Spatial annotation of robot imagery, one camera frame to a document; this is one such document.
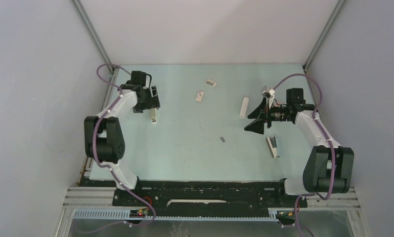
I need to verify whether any white cable duct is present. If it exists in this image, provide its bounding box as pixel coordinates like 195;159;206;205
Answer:
73;208;278;222

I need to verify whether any beige stapler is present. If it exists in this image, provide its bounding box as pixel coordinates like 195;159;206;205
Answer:
150;108;158;124

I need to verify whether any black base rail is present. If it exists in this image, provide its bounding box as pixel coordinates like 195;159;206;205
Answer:
112;181;307;217

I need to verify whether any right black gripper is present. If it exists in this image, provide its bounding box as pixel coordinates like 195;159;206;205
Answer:
245;96;291;134

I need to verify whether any small white staple box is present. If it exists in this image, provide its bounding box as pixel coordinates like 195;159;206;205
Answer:
195;91;205;102

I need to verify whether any white staple box barcode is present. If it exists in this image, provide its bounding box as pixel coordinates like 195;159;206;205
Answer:
205;79;217;87

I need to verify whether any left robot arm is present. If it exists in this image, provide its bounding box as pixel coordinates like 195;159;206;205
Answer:
84;71;160;206

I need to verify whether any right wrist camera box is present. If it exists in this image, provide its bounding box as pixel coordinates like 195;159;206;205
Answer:
262;86;275;99

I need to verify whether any grey white stapler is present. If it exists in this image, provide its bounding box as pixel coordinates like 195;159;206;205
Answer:
265;137;280;158

